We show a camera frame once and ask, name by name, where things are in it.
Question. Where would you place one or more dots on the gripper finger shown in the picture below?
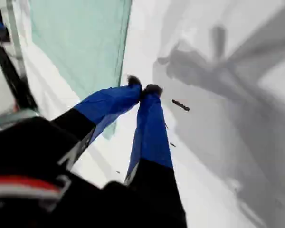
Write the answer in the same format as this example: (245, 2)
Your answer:
(104, 104)
(152, 147)

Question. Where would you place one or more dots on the pale green T-shirt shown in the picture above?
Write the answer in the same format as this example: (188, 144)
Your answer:
(80, 47)

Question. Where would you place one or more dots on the small dark debris piece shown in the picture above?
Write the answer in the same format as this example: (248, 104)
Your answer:
(180, 105)

